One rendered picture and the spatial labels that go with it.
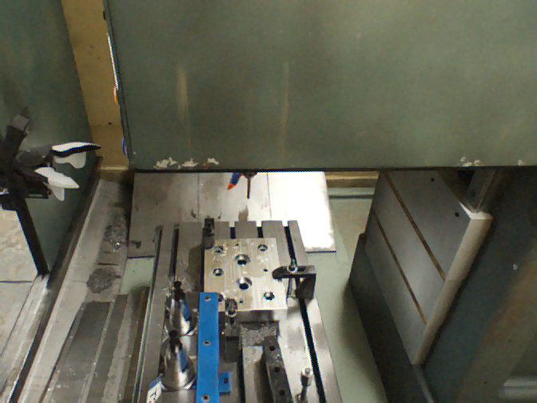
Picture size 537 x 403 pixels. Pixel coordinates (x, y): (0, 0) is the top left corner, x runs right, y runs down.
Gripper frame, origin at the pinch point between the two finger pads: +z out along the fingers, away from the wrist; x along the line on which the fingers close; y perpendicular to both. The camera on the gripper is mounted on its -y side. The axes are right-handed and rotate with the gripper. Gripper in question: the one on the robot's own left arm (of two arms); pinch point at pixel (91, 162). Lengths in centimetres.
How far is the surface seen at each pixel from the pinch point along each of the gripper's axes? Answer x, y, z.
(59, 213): -50, 54, -35
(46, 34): -81, 2, -38
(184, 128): 23.0, -21.2, 23.3
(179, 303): 22.8, 16.0, 20.2
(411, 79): 20, -29, 54
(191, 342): 26.1, 23.4, 22.6
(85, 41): -105, 11, -35
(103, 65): -106, 21, -29
